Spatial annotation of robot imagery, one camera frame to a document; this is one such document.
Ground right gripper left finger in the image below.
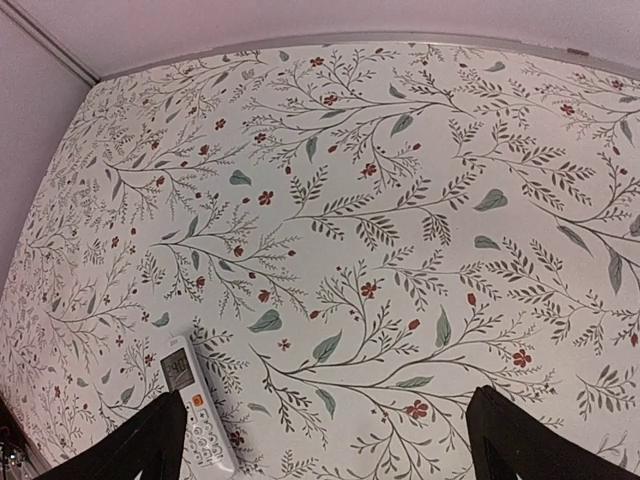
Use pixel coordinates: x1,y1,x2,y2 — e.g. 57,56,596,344
40,391,187,480

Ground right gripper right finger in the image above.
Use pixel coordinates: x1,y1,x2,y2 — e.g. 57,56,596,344
465,385,638,479

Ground floral patterned table mat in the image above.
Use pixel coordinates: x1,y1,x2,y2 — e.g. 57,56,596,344
1,42,639,479

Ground white remote control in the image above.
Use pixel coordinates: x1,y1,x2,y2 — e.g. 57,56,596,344
159,335,239,479

